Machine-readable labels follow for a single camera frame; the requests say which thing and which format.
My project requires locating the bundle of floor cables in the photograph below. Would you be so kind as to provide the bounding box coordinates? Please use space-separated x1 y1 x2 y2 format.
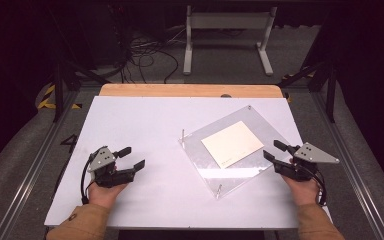
118 28 181 85

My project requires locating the person's right hand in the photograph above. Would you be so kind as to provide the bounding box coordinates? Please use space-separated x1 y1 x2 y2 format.
280 157 322 207

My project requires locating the black metal stand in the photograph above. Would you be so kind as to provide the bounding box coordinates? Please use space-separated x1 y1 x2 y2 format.
50 49 112 123
277 59 338 124

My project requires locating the person's left hand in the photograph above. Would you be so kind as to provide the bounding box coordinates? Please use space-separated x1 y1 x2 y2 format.
88 164 129 210

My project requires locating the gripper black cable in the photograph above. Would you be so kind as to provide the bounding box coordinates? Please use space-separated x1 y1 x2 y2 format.
308 164 329 206
80 153 97 205

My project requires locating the white board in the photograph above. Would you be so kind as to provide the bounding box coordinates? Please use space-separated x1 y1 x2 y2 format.
43 95 334 231

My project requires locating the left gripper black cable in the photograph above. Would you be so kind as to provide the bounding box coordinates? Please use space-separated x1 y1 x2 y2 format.
80 153 97 205

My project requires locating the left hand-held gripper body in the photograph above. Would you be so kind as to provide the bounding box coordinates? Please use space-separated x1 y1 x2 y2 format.
87 145 137 188

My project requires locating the aluminium rail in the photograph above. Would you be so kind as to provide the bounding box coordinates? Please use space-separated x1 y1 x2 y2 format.
311 91 384 240
0 89 81 240

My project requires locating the yellow black floor tape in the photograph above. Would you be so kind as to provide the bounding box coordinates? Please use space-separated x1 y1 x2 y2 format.
37 83 83 111

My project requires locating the white metal stand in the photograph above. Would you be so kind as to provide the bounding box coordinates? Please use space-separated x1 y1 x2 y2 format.
182 4 278 77

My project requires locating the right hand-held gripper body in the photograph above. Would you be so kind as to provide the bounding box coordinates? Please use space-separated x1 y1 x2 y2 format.
273 142 341 183

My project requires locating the wooden table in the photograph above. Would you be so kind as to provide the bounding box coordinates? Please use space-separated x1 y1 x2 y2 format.
98 83 284 99

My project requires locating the clear acrylic photo frame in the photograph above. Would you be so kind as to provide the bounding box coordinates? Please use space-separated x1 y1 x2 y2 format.
178 105 303 201

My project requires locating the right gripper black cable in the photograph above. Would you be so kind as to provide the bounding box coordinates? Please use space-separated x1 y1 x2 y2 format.
308 164 329 206

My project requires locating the picture card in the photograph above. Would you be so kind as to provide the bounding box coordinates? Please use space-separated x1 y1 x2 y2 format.
200 120 265 170

